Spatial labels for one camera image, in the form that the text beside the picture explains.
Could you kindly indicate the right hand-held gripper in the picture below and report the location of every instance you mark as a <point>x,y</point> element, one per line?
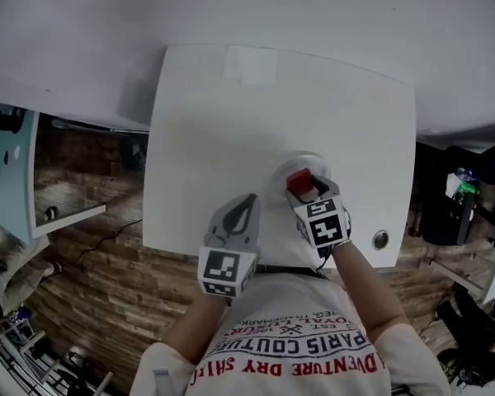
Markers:
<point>323,225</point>

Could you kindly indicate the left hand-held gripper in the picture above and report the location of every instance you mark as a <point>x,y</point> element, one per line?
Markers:
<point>227,268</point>

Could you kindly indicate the small red block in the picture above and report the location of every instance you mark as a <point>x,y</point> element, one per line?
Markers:
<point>299,180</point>

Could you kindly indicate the person's right forearm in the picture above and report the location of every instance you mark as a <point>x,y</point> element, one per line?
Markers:
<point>367,291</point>

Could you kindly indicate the person's left forearm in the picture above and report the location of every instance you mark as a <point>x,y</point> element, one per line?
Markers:
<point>194,328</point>

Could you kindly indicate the person's white printed shirt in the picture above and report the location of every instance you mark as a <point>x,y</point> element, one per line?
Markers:
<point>297,345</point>

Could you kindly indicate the black storage rack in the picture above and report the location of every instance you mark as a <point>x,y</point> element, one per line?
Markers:
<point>458,196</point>

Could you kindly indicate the green bottle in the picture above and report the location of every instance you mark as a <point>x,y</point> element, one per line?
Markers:
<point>468,188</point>

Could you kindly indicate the white low shelf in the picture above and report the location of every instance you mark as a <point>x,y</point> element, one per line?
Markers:
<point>68,217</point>

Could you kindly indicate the black bag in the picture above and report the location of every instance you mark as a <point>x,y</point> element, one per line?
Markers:
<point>474,345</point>

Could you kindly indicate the white side desk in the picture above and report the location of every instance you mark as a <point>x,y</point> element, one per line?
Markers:
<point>8,171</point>

